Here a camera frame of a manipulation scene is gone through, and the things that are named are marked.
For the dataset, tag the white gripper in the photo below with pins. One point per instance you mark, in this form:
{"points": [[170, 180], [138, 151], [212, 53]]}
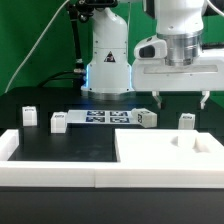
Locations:
{"points": [[177, 64]]}

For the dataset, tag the white square tabletop part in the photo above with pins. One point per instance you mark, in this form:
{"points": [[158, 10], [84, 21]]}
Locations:
{"points": [[168, 149]]}

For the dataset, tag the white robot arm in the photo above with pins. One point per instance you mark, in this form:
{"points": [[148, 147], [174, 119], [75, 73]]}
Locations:
{"points": [[109, 74]]}

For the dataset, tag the white plate with blue tags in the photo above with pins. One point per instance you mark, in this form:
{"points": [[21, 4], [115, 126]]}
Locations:
{"points": [[100, 117]]}

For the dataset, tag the white U-shaped obstacle fence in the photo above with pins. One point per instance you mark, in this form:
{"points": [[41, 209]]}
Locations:
{"points": [[95, 174]]}

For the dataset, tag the black cable post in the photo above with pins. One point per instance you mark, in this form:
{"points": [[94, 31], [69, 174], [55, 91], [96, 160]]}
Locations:
{"points": [[79, 70]]}

